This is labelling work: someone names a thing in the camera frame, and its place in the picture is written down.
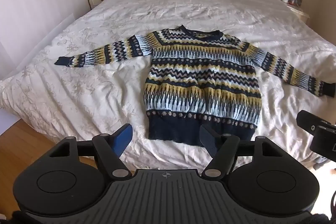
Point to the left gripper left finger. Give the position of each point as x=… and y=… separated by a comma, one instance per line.
x=109, y=148

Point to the white embroidered bedspread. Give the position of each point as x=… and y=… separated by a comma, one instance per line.
x=61, y=101

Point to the navy yellow patterned knit sweater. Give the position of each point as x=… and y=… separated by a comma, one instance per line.
x=198, y=78

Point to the right cream nightstand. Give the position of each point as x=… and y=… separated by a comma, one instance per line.
x=299, y=13

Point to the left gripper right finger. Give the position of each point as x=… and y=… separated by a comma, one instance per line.
x=222, y=149

